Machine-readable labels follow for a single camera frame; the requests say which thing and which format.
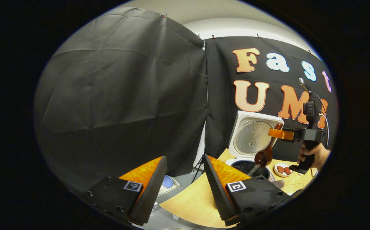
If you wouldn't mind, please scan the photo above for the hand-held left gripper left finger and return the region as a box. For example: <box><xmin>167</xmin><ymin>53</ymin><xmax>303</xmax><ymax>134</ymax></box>
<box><xmin>86</xmin><ymin>156</ymin><xmax>168</xmax><ymax>226</ymax></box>

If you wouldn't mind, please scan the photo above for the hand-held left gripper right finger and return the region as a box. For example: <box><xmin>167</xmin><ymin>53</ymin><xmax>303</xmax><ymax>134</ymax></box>
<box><xmin>203</xmin><ymin>155</ymin><xmax>290</xmax><ymax>226</ymax></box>

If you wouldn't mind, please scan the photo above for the brown wooden spoon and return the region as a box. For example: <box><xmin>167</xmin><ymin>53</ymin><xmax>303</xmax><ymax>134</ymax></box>
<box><xmin>254</xmin><ymin>123</ymin><xmax>284</xmax><ymax>168</ymax></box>

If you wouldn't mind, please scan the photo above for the white rice cooker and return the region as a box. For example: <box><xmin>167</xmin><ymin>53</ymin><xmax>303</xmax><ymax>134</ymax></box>
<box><xmin>225</xmin><ymin>111</ymin><xmax>284</xmax><ymax>182</ymax></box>

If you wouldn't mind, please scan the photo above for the white rice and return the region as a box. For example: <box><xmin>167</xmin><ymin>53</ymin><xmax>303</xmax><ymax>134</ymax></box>
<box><xmin>247</xmin><ymin>164</ymin><xmax>262</xmax><ymax>177</ymax></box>

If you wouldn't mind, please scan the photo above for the white tray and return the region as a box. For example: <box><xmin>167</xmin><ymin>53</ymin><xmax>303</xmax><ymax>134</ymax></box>
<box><xmin>157</xmin><ymin>175</ymin><xmax>181</xmax><ymax>196</ymax></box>

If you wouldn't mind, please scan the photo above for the black tripod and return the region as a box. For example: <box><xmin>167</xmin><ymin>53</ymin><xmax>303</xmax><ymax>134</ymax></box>
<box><xmin>191</xmin><ymin>150</ymin><xmax>206</xmax><ymax>184</ymax></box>

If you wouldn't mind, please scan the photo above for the white round plate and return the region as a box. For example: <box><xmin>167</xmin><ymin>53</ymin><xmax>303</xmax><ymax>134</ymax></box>
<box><xmin>273</xmin><ymin>162</ymin><xmax>295</xmax><ymax>178</ymax></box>

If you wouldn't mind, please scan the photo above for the black backdrop cloth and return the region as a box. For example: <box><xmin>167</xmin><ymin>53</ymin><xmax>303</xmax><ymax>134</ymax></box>
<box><xmin>33</xmin><ymin>7</ymin><xmax>338</xmax><ymax>192</ymax></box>

